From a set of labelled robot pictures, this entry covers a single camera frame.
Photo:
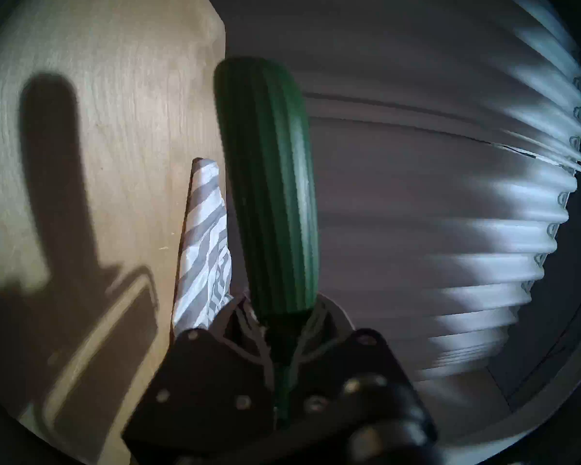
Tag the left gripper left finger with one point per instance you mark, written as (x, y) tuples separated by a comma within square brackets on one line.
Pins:
[(198, 396)]

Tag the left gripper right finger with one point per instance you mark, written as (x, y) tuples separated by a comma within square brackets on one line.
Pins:
[(368, 377)]

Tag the grey white striped t-shirt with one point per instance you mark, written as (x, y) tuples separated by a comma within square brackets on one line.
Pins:
[(203, 217)]

